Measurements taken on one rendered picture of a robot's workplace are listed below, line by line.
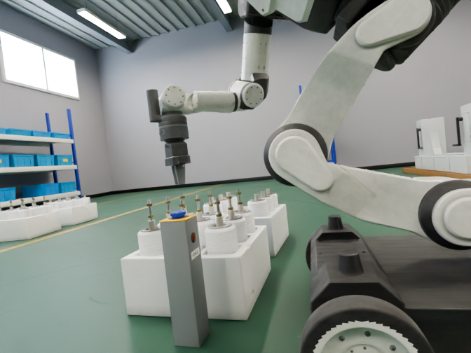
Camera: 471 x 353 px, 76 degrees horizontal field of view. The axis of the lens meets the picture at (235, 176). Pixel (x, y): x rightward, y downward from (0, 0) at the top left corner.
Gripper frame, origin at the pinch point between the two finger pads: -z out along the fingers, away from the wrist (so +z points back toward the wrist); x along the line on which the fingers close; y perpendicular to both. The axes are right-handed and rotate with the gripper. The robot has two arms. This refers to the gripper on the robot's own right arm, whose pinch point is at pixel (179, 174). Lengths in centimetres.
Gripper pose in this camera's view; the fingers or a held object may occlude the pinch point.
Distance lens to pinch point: 95.3
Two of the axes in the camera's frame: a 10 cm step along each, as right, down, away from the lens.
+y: 8.8, -1.1, 4.7
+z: -1.1, -9.9, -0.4
